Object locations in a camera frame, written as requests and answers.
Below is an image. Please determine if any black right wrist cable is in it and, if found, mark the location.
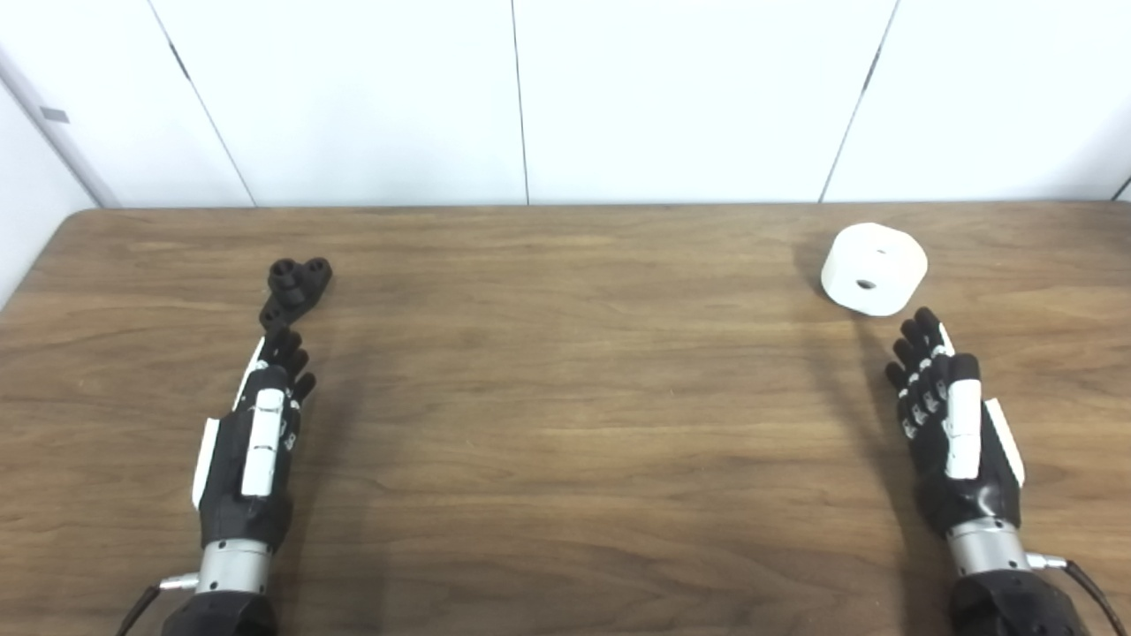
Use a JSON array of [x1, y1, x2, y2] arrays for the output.
[[1025, 552, 1131, 636]]

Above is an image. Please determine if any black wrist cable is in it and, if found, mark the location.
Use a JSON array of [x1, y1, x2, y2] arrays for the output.
[[115, 574, 201, 636], [1025, 552, 1131, 636]]

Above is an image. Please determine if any round white plastic piece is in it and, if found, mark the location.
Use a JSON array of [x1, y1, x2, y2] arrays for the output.
[[820, 223, 930, 318]]

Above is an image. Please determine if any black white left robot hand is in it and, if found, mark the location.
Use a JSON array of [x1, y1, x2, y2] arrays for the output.
[[192, 329, 317, 553]]

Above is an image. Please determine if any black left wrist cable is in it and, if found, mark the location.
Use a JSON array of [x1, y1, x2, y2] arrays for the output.
[[115, 574, 201, 636]]

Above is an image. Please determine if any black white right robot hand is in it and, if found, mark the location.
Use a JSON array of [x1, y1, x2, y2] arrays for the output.
[[885, 307, 1026, 538]]

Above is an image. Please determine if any black plastic holder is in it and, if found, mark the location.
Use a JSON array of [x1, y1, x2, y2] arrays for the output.
[[258, 257, 334, 335]]

